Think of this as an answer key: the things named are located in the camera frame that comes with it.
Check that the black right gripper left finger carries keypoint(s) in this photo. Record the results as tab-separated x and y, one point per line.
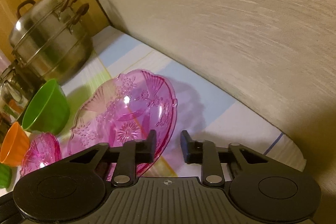
129	156

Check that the stainless steel steamer pot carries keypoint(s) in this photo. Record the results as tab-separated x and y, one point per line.
49	39

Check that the large green plastic bowl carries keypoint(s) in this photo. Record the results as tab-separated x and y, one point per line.
5	176

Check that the small pink glass bowl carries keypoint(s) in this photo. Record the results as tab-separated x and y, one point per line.
43	151

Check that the small green plastic bowl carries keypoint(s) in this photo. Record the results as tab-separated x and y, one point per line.
48	111

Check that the stainless steel kettle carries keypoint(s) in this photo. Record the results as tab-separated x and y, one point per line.
13	98

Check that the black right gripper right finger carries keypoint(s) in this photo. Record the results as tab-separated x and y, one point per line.
204	153

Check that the pastel checkered tablecloth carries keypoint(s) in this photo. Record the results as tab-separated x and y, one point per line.
203	110

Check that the orange plastic bowl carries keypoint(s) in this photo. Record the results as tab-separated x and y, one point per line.
15	145

